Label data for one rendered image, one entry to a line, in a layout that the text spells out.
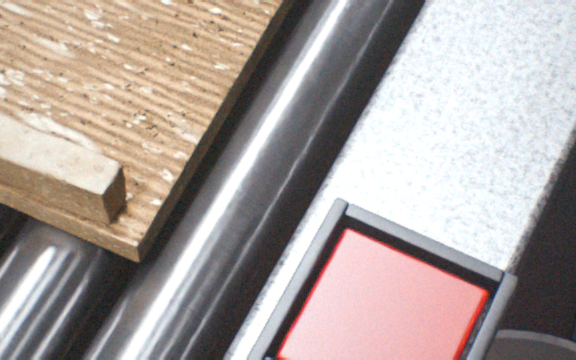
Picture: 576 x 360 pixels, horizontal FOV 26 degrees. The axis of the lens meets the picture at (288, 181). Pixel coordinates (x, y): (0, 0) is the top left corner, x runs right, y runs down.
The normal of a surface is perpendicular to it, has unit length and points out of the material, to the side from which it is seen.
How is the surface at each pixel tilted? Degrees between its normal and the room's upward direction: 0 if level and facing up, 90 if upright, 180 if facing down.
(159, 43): 0
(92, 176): 2
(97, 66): 0
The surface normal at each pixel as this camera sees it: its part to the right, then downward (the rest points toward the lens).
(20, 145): 0.12, -0.62
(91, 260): 0.65, -0.04
